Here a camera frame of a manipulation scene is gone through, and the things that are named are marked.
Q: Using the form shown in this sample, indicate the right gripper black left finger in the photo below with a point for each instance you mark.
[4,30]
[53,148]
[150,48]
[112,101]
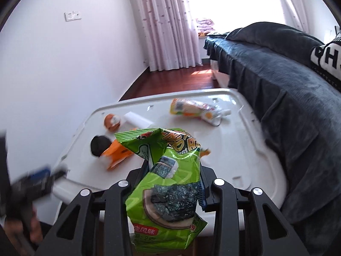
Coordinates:
[94,221]

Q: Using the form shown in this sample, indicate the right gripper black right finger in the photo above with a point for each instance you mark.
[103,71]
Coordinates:
[246,222]

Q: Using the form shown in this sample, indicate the green snack bag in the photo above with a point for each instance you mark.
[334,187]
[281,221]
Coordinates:
[162,207]

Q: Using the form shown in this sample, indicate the black sock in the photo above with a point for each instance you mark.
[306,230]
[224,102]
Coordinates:
[99,144]

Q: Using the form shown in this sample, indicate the orange white plastic bag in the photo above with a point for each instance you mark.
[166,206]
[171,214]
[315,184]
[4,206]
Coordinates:
[114,154]

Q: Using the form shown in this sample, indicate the orange toy dinosaur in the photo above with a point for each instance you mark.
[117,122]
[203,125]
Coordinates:
[204,152]

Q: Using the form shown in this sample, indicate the brown white rolled sock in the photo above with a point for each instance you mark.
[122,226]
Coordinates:
[112,122]

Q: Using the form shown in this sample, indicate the white foam block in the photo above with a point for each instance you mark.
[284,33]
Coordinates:
[137,120]

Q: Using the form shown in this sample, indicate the yellow squeeze pouch with spout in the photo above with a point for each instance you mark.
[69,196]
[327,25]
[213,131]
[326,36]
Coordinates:
[196,109]

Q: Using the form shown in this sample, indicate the dark blue bed blanket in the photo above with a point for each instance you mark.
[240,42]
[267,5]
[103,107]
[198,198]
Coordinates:
[299,112]

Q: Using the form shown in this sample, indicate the black white letter pillow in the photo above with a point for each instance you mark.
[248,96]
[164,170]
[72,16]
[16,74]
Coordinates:
[325,60]

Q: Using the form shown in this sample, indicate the pink patterned curtain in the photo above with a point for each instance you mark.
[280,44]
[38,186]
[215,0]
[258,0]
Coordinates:
[170,34]

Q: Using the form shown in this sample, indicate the folded pink quilt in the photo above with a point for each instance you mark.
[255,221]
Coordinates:
[204,27]

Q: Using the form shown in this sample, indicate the white bed frame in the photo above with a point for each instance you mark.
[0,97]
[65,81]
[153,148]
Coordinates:
[221,78]

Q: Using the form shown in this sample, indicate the white wall socket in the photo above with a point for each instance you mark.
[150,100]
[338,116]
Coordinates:
[72,16]

